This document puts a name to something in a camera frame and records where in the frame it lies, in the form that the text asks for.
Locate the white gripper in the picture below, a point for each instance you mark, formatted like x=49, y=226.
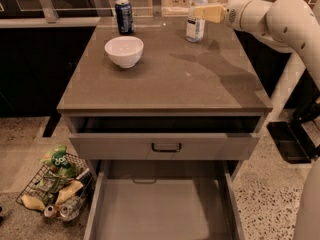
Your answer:
x=234, y=14

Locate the clear plastic water bottle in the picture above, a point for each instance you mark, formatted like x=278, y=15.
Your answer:
x=195, y=26

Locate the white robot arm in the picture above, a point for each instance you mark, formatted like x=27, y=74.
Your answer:
x=282, y=25

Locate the grey drawer cabinet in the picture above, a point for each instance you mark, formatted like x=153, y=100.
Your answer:
x=173, y=78

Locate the grey top drawer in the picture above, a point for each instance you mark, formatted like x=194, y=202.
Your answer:
x=166, y=138

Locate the grey drawer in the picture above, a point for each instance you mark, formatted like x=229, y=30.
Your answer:
x=163, y=209
x=166, y=138

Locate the grey middle drawer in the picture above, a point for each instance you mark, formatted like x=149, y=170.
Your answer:
x=163, y=209

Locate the blue soda can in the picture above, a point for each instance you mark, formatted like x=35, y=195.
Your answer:
x=124, y=16

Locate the white ceramic bowl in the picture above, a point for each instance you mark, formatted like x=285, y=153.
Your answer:
x=124, y=51

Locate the green snack bag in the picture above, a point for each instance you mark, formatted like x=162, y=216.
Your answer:
x=56, y=160

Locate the yellow snack bag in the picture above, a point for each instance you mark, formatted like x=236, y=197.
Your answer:
x=68, y=191

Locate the silver can in basket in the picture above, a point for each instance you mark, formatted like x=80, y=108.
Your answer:
x=70, y=209

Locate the black wire basket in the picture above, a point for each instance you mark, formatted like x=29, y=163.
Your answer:
x=44, y=187

